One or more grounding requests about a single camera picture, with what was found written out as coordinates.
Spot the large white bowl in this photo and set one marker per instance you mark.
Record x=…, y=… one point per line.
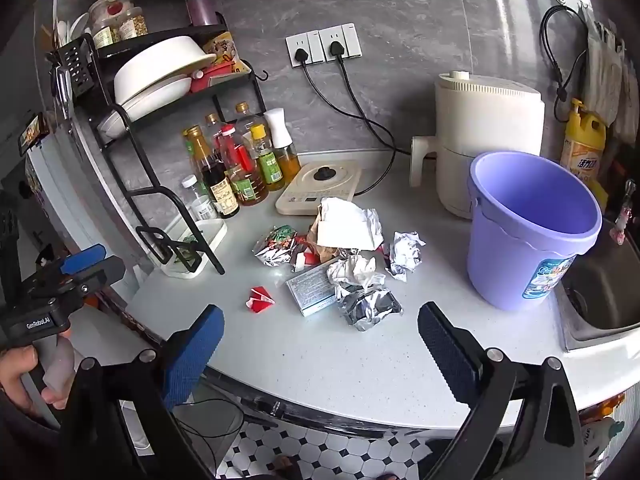
x=160, y=62

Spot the black grater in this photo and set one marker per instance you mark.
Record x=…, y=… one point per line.
x=76, y=67

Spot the small phone screen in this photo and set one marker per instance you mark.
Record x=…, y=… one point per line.
x=34, y=132

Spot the beige induction cooker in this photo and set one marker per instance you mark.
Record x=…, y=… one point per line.
x=305, y=195

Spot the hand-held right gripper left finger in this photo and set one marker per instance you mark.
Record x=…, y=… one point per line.
x=192, y=355

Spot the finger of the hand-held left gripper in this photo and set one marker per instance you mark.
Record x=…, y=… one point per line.
x=102, y=272
x=82, y=257

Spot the person's left hand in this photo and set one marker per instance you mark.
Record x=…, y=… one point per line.
x=15, y=367

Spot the white cardboard box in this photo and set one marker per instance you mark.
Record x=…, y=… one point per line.
x=307, y=290

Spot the small white cap jar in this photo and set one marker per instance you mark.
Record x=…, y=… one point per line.
x=197, y=200

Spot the tall cooking oil bottle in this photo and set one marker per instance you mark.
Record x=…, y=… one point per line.
x=245, y=120

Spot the dark soy sauce bottle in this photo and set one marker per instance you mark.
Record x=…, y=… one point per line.
x=217, y=185

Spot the white drip tray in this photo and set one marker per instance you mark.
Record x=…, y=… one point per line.
x=207, y=235

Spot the white plate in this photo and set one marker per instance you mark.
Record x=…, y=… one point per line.
x=150, y=97

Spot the silver wrapper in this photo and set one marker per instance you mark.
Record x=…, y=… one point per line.
x=352, y=270

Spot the white air fryer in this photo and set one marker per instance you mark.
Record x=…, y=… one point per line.
x=482, y=125

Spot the brown paper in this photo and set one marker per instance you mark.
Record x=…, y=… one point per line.
x=320, y=252

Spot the yellow dish soap bottle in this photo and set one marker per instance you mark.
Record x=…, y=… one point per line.
x=581, y=152

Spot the red white snack wrapper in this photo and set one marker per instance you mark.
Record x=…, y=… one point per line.
x=307, y=260

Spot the white wall socket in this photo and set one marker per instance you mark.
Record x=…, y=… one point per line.
x=345, y=37
x=300, y=42

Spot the small red carton piece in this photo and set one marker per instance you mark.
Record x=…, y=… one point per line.
x=260, y=301

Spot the orange snack packets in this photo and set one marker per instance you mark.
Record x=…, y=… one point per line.
x=225, y=52

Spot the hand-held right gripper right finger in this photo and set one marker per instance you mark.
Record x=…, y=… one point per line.
x=446, y=346

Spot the foil ball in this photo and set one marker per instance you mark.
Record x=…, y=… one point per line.
x=406, y=255

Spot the steel sink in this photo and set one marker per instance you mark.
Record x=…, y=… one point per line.
x=605, y=285

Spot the white paper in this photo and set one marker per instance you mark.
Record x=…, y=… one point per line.
x=345, y=225

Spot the green label yellow cap bottle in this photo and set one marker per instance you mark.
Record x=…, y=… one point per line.
x=270, y=165

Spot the faucet with pink tip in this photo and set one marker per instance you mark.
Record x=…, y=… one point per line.
x=622, y=217

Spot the hanging plastic bags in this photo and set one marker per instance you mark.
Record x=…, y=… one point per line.
x=605, y=70

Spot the white cap oil sprayer bottle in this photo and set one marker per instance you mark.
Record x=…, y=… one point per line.
x=285, y=155

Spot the printed foil wrapper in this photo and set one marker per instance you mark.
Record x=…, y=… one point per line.
x=275, y=251

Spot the pink plastic bottle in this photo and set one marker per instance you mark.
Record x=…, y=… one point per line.
x=202, y=5

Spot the purple plastic bucket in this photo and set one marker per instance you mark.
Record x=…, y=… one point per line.
x=500, y=260

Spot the black dish rack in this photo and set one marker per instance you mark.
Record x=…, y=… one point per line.
x=146, y=191

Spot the glass spice jars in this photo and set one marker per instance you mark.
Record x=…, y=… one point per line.
x=122, y=27

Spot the red cap sauce bottle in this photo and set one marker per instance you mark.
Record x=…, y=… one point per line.
x=231, y=150

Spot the silver foil pouch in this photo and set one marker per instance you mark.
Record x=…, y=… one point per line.
x=370, y=307

